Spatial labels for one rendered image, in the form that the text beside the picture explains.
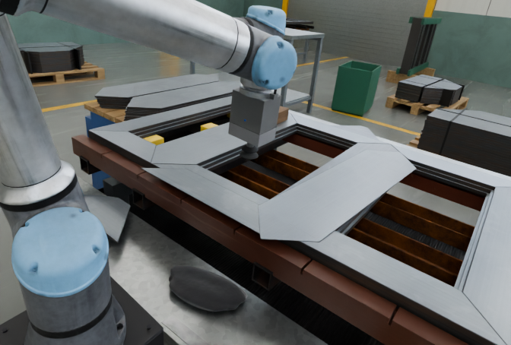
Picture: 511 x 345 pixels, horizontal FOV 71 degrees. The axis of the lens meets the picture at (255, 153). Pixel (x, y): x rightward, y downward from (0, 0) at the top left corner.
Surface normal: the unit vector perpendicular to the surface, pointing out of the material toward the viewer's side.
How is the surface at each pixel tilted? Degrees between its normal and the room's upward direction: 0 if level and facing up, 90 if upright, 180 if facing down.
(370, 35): 90
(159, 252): 0
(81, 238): 12
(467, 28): 90
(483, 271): 0
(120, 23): 120
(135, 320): 4
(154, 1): 71
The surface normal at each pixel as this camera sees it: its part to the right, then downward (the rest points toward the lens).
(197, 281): 0.14, -0.95
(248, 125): -0.60, 0.31
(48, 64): 0.74, 0.33
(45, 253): 0.19, -0.80
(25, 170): 0.45, 0.49
